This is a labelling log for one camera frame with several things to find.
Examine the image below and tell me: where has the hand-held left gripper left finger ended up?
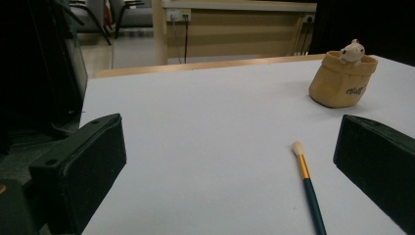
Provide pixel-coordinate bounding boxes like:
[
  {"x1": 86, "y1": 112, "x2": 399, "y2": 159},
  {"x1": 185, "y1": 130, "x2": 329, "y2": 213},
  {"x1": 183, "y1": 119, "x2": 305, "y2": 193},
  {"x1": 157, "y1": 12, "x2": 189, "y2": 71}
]
[{"x1": 28, "y1": 113, "x2": 127, "y2": 235}]

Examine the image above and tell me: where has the grey chair with black frame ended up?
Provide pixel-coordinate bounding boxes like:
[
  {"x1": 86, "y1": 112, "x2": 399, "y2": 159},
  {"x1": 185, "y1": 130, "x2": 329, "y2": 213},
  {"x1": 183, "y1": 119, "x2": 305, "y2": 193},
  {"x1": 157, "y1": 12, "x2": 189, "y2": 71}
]
[
  {"x1": 109, "y1": 0, "x2": 155, "y2": 40},
  {"x1": 69, "y1": 0, "x2": 114, "y2": 47}
]

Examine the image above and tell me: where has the tan pen holder with figurine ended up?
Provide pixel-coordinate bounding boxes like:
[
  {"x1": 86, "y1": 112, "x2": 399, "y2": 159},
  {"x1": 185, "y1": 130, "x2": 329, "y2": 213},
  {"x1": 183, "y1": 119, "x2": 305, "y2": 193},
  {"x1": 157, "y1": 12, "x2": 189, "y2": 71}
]
[{"x1": 308, "y1": 38, "x2": 380, "y2": 109}]

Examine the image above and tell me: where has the dark curtain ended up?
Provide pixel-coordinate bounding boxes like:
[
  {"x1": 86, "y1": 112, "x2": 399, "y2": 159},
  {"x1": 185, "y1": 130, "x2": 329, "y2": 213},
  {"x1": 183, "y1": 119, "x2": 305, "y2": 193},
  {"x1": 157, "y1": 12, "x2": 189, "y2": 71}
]
[{"x1": 307, "y1": 0, "x2": 415, "y2": 68}]

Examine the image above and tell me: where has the black power cable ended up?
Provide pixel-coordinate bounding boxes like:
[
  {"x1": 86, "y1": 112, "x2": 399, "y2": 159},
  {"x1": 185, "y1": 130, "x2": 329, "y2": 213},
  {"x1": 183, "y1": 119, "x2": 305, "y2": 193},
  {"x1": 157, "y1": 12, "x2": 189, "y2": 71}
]
[{"x1": 183, "y1": 14, "x2": 190, "y2": 65}]

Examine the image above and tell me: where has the grey power cable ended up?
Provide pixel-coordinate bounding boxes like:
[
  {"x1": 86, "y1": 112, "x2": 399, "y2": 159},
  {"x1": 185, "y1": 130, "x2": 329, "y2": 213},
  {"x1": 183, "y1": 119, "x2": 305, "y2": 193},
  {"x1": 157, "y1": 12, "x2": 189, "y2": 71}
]
[{"x1": 169, "y1": 15, "x2": 184, "y2": 65}]

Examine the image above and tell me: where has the wooden table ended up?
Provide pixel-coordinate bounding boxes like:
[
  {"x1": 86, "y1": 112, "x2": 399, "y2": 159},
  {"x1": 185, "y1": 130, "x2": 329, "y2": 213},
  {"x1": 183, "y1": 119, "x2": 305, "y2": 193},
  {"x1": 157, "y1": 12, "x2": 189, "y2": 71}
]
[{"x1": 92, "y1": 53, "x2": 327, "y2": 79}]

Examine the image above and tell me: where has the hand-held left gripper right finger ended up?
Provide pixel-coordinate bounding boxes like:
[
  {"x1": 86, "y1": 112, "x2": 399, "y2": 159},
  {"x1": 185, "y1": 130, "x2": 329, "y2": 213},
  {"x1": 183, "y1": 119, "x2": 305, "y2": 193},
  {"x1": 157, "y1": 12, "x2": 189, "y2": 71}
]
[{"x1": 333, "y1": 114, "x2": 415, "y2": 235}]

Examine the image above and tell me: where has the teal handled paintbrush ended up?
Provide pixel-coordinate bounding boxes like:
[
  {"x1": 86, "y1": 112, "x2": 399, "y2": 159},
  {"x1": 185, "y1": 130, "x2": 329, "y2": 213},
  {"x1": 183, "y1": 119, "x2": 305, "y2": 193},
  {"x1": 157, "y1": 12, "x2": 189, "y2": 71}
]
[{"x1": 291, "y1": 140, "x2": 328, "y2": 235}]

